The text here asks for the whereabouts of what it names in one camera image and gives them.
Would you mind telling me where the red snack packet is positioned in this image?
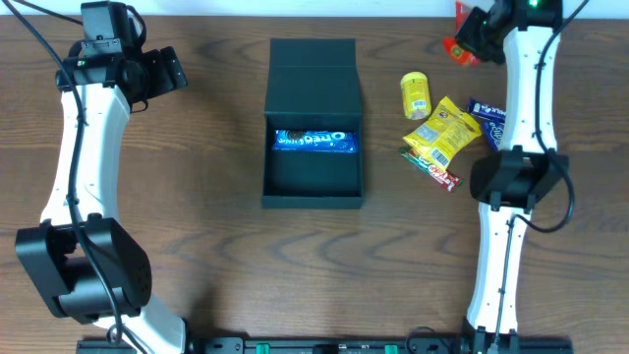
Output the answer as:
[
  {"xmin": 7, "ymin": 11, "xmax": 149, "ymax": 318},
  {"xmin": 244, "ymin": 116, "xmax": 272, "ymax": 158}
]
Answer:
[{"xmin": 442, "ymin": 0, "xmax": 482, "ymax": 68}]

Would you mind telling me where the yellow snack bag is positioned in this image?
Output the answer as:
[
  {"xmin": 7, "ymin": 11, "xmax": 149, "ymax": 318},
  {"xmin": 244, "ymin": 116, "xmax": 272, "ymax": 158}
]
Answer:
[{"xmin": 403, "ymin": 96, "xmax": 482, "ymax": 170}]

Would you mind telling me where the blue Oreo cookie pack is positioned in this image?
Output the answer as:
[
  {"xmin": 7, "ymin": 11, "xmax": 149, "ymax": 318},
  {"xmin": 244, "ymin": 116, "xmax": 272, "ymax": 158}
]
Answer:
[{"xmin": 271, "ymin": 130, "xmax": 358, "ymax": 153}]

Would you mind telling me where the black gift box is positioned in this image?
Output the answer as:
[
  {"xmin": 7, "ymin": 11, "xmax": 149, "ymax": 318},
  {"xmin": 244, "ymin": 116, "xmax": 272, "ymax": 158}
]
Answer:
[{"xmin": 261, "ymin": 38, "xmax": 364, "ymax": 209}]

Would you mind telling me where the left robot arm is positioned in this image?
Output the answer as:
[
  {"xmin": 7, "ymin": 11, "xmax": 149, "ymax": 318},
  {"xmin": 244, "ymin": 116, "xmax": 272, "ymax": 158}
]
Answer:
[{"xmin": 16, "ymin": 38, "xmax": 188, "ymax": 353}]

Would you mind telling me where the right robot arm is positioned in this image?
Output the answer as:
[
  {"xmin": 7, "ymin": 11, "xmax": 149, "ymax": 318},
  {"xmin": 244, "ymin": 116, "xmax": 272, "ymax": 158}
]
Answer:
[{"xmin": 450, "ymin": 0, "xmax": 573, "ymax": 353}]

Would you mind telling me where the small blue Eclipse pack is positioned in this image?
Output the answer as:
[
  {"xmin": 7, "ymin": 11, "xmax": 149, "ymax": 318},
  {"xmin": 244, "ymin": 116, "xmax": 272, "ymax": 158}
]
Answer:
[{"xmin": 481, "ymin": 121, "xmax": 504, "ymax": 151}]

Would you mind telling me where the purple Dairy Milk bar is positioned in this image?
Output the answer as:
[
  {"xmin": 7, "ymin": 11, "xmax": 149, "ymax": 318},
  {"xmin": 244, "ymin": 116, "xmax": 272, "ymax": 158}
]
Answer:
[{"xmin": 467, "ymin": 97, "xmax": 506, "ymax": 123}]

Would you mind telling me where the yellow plastic jar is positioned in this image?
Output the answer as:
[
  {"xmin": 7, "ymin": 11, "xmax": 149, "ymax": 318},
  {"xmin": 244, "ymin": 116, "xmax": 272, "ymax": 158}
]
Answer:
[{"xmin": 400, "ymin": 72, "xmax": 432, "ymax": 120}]

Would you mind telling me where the red green KitKat bar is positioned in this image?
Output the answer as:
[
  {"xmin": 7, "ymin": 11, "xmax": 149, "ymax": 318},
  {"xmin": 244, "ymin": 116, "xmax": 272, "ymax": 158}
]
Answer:
[{"xmin": 399, "ymin": 147, "xmax": 463, "ymax": 193}]

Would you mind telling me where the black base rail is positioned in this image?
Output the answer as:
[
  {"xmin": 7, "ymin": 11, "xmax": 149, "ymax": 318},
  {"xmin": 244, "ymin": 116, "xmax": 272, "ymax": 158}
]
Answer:
[{"xmin": 75, "ymin": 336, "xmax": 574, "ymax": 354}]

